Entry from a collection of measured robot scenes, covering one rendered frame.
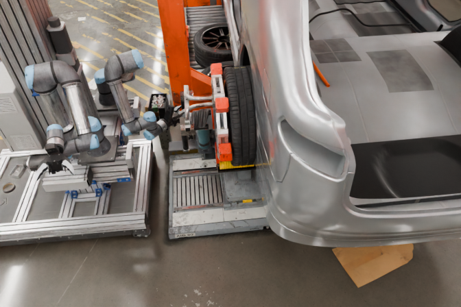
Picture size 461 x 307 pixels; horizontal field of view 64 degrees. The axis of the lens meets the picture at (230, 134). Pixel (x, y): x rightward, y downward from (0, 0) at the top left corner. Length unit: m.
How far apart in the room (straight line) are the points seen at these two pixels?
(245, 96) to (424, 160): 1.11
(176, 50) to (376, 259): 2.04
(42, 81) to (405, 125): 2.07
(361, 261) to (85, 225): 1.96
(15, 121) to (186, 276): 1.49
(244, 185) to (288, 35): 1.54
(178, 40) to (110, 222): 1.37
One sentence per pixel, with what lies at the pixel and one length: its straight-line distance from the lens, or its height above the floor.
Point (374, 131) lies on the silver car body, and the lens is 2.41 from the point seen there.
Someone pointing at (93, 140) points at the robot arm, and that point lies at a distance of 2.03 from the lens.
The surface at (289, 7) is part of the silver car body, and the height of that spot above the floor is 1.76.
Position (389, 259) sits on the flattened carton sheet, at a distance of 2.98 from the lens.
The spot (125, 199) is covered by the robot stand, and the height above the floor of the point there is 0.21.
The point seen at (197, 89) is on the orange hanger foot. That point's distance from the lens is 2.91.
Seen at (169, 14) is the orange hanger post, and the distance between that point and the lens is 2.57.
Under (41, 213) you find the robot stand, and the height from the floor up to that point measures 0.21.
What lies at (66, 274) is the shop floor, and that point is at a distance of 2.99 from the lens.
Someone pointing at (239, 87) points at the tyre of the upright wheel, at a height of 1.16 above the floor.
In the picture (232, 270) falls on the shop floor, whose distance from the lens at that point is 2.76.
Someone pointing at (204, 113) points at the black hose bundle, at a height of 1.04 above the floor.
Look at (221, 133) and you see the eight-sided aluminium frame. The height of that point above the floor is 0.96.
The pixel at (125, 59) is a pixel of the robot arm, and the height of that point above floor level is 1.31.
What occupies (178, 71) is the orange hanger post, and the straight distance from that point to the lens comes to 2.79.
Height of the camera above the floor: 2.48
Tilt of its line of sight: 44 degrees down
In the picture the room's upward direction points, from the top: 1 degrees counter-clockwise
